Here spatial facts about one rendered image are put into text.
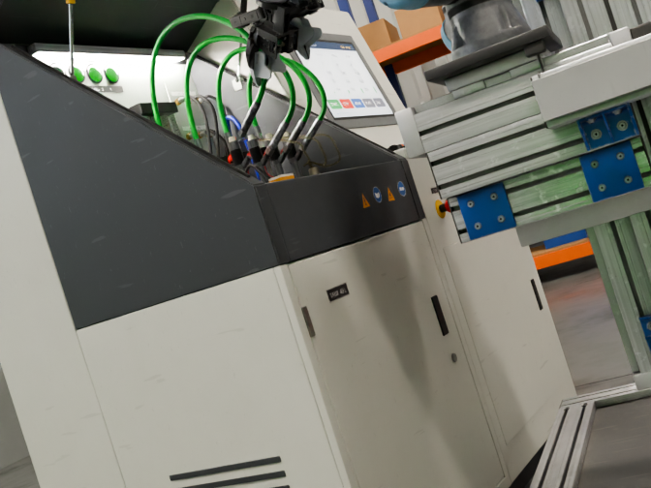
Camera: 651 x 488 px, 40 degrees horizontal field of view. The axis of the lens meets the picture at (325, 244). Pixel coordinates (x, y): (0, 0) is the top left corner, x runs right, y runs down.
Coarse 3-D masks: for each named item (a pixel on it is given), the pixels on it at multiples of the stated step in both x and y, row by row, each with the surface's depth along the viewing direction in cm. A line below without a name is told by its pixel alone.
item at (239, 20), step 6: (240, 12) 195; (246, 12) 191; (252, 12) 189; (258, 12) 188; (234, 18) 194; (240, 18) 193; (246, 18) 191; (252, 18) 190; (258, 18) 189; (234, 24) 195; (240, 24) 193; (246, 24) 195
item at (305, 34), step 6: (294, 18) 194; (294, 24) 195; (300, 24) 194; (300, 30) 194; (306, 30) 194; (312, 30) 193; (294, 36) 194; (300, 36) 194; (306, 36) 194; (312, 36) 193; (294, 42) 195; (300, 42) 195; (306, 42) 194; (300, 48) 195; (300, 54) 196; (306, 54) 196
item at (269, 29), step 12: (288, 0) 186; (264, 12) 188; (276, 12) 186; (288, 12) 185; (252, 24) 190; (264, 24) 190; (276, 24) 187; (288, 24) 187; (264, 36) 188; (276, 36) 187; (288, 36) 190; (264, 48) 192; (276, 48) 188; (288, 48) 192
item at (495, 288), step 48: (240, 0) 249; (192, 48) 255; (288, 96) 242; (384, 144) 273; (432, 192) 235; (480, 240) 253; (480, 288) 244; (528, 288) 275; (480, 336) 235; (528, 336) 264; (480, 384) 228; (528, 384) 254; (528, 432) 245; (528, 480) 246
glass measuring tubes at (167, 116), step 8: (144, 104) 225; (160, 104) 231; (168, 104) 233; (144, 112) 225; (152, 112) 227; (160, 112) 230; (168, 112) 233; (176, 112) 236; (152, 120) 228; (168, 120) 236; (168, 128) 232; (176, 128) 235
